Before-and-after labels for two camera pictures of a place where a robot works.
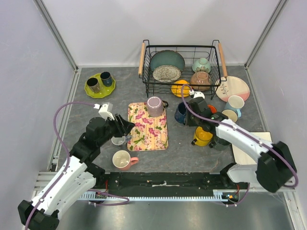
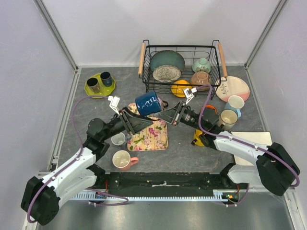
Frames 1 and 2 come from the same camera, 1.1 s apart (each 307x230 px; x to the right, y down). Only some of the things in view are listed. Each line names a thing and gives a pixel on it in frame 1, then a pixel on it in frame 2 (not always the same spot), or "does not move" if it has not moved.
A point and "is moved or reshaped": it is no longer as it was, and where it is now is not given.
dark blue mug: x=180 y=114 is moved or reshaped
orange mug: x=213 y=109 does not move
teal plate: x=167 y=57 does not move
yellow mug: x=203 y=137 does not move
